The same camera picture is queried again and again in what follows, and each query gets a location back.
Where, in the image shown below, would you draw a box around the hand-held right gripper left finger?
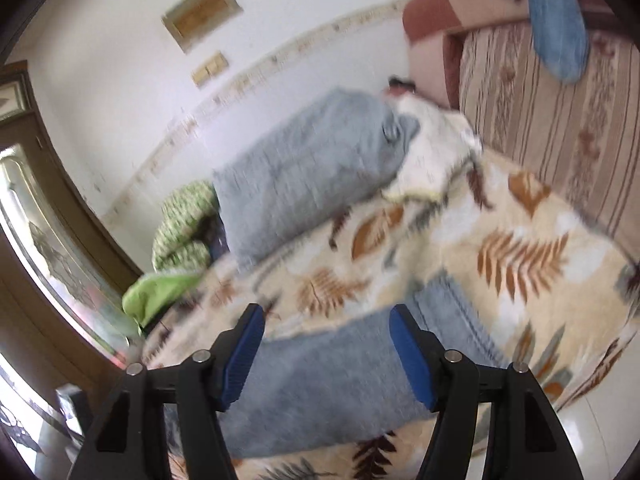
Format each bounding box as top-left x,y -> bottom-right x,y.
67,304 -> 266,480

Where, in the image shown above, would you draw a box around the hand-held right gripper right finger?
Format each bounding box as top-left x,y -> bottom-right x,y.
389,304 -> 583,480

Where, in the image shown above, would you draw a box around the grey denim pants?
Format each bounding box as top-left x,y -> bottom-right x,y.
162,270 -> 511,461

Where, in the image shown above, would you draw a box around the purple cloth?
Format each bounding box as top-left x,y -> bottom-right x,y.
202,212 -> 231,261

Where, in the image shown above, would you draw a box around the leaf print blanket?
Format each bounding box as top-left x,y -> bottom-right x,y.
140,150 -> 640,480

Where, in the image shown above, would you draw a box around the green patterned quilt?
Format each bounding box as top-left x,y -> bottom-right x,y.
122,180 -> 221,336

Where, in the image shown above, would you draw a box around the grey quilted pillow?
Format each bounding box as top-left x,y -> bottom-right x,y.
212,87 -> 421,266

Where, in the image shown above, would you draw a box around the cream white cloth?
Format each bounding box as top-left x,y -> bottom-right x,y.
382,92 -> 483,203

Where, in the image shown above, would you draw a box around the brown stained glass door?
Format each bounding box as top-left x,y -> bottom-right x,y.
0,60 -> 146,480

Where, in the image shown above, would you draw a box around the striped sofa cushion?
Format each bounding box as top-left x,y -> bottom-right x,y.
457,20 -> 640,261

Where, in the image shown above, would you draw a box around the pink sofa backrest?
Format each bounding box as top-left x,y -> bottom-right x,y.
402,0 -> 531,111

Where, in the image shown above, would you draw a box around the blue denim garment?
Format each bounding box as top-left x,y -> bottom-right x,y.
517,0 -> 590,83

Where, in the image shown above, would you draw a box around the beige light switch panel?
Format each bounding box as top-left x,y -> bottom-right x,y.
192,51 -> 231,88

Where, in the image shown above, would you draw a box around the wall plaque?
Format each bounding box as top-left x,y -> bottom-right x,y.
161,0 -> 243,55

